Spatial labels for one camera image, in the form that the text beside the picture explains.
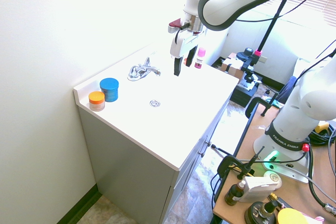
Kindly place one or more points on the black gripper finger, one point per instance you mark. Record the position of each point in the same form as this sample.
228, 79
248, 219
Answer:
177, 68
190, 57

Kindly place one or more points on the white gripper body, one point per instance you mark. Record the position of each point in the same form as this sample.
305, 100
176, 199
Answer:
181, 44

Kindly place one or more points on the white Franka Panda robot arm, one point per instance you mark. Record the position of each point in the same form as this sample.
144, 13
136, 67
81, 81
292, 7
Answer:
291, 119

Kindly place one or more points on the small orange item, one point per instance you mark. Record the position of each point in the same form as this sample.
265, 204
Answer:
185, 61

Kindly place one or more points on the pink capped bottle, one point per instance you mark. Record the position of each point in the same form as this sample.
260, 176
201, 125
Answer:
200, 57

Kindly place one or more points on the chrome sink faucet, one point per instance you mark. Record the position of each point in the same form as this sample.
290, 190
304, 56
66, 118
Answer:
140, 72

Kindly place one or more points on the chrome sink drain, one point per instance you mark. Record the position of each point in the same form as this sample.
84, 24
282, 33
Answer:
155, 103

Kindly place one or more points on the cardboard box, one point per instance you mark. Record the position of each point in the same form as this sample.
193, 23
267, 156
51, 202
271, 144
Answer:
232, 68

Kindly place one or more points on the black storage case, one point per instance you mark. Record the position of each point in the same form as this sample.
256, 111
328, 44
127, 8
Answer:
242, 91

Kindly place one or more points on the white sink countertop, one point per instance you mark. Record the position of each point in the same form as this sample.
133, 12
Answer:
162, 129

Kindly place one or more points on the blue plastic jar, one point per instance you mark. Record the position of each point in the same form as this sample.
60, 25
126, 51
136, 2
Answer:
109, 90

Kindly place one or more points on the black C clamp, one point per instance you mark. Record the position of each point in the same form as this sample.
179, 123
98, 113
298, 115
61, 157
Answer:
256, 103
228, 162

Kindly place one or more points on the orange lidded jar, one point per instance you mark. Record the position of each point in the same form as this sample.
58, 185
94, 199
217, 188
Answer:
96, 101

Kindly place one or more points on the dark blue cloth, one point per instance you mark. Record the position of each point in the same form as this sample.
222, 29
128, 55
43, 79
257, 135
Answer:
287, 90

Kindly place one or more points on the grey vanity cabinet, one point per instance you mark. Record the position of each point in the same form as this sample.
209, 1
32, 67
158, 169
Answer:
126, 166

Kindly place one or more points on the brown glass bottle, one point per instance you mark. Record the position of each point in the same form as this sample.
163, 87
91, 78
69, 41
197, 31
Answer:
233, 193

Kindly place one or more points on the window blinds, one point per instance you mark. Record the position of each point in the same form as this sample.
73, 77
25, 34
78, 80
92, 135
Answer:
317, 1

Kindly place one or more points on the round cream tin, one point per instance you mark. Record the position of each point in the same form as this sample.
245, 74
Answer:
273, 176

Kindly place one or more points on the red emergency stop knob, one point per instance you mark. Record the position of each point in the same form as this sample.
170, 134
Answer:
305, 147

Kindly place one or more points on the white carton box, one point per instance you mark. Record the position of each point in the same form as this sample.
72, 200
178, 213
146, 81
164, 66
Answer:
260, 188

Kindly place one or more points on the dark baseboard strip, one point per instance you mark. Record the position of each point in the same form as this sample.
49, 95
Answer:
84, 205

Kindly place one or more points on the black round jar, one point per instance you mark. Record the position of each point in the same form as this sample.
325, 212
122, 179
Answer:
258, 213

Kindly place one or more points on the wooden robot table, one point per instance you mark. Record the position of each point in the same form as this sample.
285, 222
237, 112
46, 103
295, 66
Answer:
291, 200

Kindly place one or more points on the yellow round lid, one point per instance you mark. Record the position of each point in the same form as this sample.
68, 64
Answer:
291, 216

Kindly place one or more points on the maroon wrist camera box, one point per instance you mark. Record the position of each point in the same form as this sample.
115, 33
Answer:
174, 24

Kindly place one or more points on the black exterior camera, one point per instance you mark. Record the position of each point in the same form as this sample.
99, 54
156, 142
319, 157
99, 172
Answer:
246, 56

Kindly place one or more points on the black camera stand pole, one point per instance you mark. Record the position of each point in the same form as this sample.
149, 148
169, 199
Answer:
273, 24

